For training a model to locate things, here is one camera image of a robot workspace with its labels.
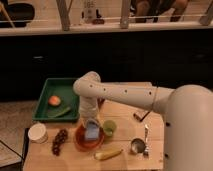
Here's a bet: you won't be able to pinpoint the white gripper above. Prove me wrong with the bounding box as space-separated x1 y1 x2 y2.
79 96 100 128

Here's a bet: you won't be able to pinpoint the blue sponge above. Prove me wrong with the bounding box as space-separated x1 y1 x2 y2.
85 122 99 141

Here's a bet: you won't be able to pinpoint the red bowl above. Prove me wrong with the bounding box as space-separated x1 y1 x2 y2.
73 125 105 152

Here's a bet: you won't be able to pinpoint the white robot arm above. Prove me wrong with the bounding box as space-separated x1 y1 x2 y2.
73 71 213 171

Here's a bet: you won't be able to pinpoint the green cucumber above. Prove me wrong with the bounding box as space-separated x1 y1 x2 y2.
52 107 71 118

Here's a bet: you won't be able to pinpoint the green plastic cup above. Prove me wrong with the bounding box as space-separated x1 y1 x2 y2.
102 120 117 137

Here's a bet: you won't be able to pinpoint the green plastic tray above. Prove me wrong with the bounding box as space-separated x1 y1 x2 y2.
33 78 79 123

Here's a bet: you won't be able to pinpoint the orange peach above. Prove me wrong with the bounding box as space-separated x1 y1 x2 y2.
48 95 61 107

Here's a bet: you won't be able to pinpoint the dark grape bunch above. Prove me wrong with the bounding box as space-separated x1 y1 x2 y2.
52 129 68 156

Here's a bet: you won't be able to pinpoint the brown chocolate bar box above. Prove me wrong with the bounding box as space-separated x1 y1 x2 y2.
133 111 149 122

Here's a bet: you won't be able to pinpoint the small metal cup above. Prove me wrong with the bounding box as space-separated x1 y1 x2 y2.
131 138 145 154

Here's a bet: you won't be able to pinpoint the metal spoon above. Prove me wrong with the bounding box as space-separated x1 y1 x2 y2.
143 124 149 157

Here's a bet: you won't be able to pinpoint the white carton on shelf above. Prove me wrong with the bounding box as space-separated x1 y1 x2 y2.
83 0 96 23

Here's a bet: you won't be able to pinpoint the seated person legs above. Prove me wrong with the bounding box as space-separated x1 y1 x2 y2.
131 0 189 23

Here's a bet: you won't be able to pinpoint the black office chair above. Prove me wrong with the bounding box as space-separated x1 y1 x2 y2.
0 3 35 28

